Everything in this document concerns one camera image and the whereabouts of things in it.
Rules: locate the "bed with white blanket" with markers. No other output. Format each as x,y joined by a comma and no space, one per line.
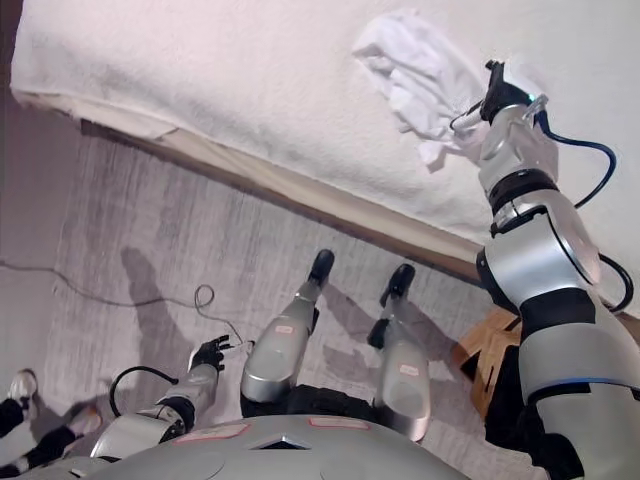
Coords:
200,65

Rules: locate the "grey rug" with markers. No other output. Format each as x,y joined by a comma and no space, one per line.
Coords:
150,225

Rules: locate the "grey robot torso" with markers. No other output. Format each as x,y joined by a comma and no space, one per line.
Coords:
280,460

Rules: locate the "black left robot foot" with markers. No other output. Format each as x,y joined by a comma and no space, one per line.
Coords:
321,265

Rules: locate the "silver right robot leg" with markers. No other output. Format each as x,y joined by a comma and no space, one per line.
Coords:
405,370

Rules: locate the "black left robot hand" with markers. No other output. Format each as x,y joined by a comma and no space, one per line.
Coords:
210,354

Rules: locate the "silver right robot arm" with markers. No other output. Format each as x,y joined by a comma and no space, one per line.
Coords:
545,260

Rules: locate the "silver robot leg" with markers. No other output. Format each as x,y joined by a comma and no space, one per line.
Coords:
405,370
275,350

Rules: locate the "white garment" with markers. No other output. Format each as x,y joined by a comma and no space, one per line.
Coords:
415,75

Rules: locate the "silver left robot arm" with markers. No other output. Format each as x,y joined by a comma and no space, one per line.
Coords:
195,385

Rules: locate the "brown bed frame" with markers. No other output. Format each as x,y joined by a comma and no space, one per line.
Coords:
400,254

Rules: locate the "white person shoe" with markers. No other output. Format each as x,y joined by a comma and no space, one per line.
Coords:
85,420
22,385

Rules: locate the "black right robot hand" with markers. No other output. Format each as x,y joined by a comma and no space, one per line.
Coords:
497,95

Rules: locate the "wooden laundry basket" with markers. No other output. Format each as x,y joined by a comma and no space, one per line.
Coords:
485,340

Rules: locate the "black right robot foot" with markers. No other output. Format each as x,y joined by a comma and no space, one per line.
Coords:
400,280

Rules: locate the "black robot foot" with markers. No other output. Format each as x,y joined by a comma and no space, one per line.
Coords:
321,265
400,280

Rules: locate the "silver left robot leg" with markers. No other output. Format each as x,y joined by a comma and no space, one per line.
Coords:
275,350

